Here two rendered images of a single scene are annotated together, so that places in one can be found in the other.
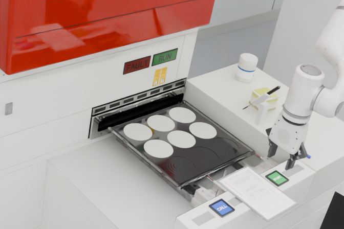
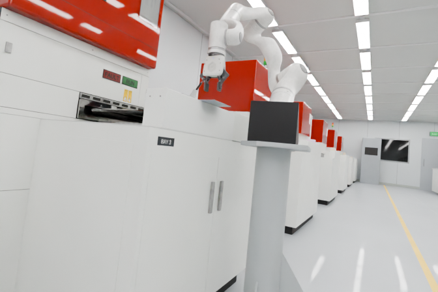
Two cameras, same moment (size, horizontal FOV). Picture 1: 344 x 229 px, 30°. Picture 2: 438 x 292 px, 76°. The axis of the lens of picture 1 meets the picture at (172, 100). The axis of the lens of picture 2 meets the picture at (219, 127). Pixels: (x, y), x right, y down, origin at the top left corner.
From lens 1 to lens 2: 1.45 m
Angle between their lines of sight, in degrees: 38
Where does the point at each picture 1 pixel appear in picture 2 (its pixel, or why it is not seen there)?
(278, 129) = (207, 64)
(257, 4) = not seen: hidden behind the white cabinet
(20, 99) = (20, 46)
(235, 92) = not seen: hidden behind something
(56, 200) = (45, 148)
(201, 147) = not seen: hidden behind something
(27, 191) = (18, 143)
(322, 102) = (231, 31)
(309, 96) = (222, 31)
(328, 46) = (225, 18)
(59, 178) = (49, 126)
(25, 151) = (20, 98)
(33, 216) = (22, 175)
